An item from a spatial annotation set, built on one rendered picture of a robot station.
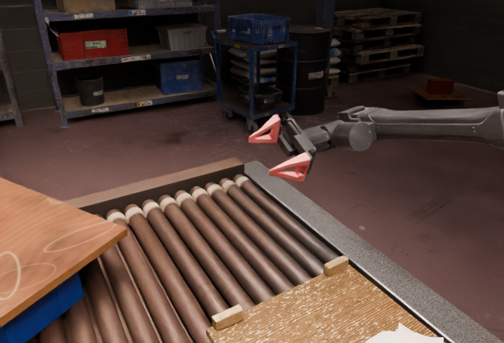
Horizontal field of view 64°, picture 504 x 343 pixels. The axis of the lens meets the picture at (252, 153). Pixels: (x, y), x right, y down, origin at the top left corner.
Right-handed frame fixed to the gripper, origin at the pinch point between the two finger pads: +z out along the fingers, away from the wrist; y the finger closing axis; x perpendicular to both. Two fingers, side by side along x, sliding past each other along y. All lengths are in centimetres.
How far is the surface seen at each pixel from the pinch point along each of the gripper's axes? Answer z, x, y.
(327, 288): -5.9, 19.1, 23.5
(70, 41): 23, 167, -337
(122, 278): 31.7, 26.5, 1.4
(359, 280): -13.5, 19.2, 24.6
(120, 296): 33.0, 25.3, 6.0
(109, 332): 36.2, 21.4, 13.9
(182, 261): 18.2, 27.8, 1.8
